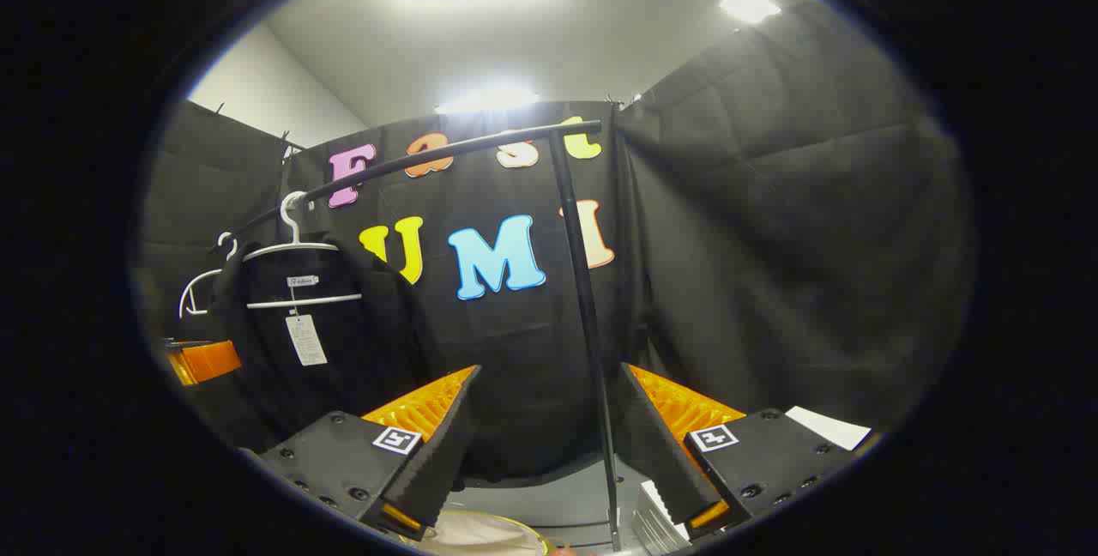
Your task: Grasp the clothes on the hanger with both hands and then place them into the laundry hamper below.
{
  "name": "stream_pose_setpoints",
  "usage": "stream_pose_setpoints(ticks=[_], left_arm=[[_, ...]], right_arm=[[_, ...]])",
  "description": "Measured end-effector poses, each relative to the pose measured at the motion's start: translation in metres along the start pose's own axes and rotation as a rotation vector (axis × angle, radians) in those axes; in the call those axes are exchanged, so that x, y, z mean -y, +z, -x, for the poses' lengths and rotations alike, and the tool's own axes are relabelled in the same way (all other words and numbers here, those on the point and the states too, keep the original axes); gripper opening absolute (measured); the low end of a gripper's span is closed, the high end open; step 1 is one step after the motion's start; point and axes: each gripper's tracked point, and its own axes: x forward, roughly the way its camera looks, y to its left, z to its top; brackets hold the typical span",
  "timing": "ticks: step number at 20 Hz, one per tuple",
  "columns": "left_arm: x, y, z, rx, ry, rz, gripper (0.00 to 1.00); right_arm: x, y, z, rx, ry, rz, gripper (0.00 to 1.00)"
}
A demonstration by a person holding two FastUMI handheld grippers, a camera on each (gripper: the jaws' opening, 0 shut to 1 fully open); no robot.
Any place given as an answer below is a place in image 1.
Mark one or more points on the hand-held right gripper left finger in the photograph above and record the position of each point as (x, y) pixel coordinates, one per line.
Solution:
(446, 453)

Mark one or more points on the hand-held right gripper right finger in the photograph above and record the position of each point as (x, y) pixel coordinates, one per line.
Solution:
(656, 453)

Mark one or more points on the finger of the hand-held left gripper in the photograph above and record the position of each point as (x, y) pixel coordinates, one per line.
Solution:
(210, 360)

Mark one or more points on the beige laundry hamper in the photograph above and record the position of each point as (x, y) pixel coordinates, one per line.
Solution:
(480, 534)

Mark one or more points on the black knit sweater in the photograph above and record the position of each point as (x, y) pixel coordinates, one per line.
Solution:
(343, 384)

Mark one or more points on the white clothes hanger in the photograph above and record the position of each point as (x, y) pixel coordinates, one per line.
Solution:
(196, 283)
(300, 302)

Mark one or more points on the black clothes rack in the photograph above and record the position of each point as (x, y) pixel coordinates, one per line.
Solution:
(583, 281)

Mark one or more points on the white ribbed object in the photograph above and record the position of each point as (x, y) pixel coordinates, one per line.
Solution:
(656, 526)

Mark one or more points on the white paper sheet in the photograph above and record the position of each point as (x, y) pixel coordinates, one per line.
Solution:
(828, 429)

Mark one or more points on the black backdrop cloth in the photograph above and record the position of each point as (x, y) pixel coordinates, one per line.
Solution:
(772, 238)

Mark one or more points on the long ceiling light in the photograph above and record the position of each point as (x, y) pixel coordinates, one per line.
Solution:
(487, 99)

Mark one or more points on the small ceiling light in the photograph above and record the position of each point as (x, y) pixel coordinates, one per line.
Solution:
(749, 4)

